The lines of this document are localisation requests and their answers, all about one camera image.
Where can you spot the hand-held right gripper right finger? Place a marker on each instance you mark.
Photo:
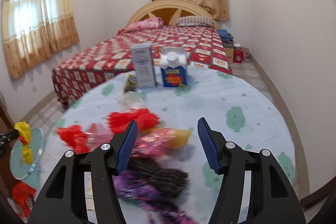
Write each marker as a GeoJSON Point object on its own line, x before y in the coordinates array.
{"type": "Point", "coordinates": [208, 146]}

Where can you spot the clear plastic wrapper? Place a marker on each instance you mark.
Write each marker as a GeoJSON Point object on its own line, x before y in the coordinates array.
{"type": "Point", "coordinates": [131, 99]}

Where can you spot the blue folded cloth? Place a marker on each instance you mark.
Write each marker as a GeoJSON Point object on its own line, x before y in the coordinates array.
{"type": "Point", "coordinates": [225, 34]}

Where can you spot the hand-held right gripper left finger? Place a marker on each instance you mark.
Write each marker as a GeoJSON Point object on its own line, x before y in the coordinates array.
{"type": "Point", "coordinates": [128, 146]}

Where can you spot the brown cardboard box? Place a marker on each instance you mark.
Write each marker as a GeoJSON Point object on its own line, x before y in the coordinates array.
{"type": "Point", "coordinates": [229, 52]}

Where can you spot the teal basin with glass rim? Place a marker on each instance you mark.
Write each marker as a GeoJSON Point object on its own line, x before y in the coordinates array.
{"type": "Point", "coordinates": [37, 139]}

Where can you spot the bed with red checked sheet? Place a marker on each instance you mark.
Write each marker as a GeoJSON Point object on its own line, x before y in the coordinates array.
{"type": "Point", "coordinates": [162, 40]}

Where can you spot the pink shiny wrapper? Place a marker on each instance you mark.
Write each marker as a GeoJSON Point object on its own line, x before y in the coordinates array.
{"type": "Point", "coordinates": [152, 142]}

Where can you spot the yellow sponge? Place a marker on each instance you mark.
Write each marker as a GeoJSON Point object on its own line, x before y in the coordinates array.
{"type": "Point", "coordinates": [179, 138]}

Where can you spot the striped pillow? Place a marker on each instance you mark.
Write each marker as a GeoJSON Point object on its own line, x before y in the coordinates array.
{"type": "Point", "coordinates": [194, 21]}

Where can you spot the white blue carton box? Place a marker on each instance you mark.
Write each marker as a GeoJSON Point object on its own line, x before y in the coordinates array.
{"type": "Point", "coordinates": [143, 66]}

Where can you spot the red foam net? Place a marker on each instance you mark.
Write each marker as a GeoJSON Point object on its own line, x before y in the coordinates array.
{"type": "Point", "coordinates": [123, 119]}

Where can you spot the blue carton with white cap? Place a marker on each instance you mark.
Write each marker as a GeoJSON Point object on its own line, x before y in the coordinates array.
{"type": "Point", "coordinates": [174, 77]}

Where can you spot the red box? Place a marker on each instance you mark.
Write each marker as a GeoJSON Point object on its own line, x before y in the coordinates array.
{"type": "Point", "coordinates": [237, 55]}

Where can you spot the wooden cabinet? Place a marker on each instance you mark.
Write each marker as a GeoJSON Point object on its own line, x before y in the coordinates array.
{"type": "Point", "coordinates": [5, 113]}

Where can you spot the cloud print tablecloth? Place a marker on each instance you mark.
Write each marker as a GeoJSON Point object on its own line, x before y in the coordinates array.
{"type": "Point", "coordinates": [236, 87]}

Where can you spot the cream wooden headboard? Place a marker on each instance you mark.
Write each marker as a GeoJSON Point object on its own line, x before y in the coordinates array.
{"type": "Point", "coordinates": [162, 11]}

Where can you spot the yellow plastic bag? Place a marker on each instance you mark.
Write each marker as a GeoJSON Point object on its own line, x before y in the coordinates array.
{"type": "Point", "coordinates": [25, 153]}

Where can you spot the dark grey foam net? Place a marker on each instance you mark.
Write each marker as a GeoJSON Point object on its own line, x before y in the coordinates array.
{"type": "Point", "coordinates": [162, 176]}

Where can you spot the pink pillow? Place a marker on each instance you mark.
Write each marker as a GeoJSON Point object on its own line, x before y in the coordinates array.
{"type": "Point", "coordinates": [144, 23]}

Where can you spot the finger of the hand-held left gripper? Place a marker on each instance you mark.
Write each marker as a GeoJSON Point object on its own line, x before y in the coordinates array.
{"type": "Point", "coordinates": [8, 135]}

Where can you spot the red plastic wrapper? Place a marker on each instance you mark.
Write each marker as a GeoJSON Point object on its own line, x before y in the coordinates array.
{"type": "Point", "coordinates": [72, 138]}

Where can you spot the red plastic bag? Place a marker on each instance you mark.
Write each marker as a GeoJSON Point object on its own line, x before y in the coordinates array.
{"type": "Point", "coordinates": [23, 195]}

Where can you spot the dark snack wrapper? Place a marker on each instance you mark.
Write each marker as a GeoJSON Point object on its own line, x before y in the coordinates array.
{"type": "Point", "coordinates": [130, 83]}

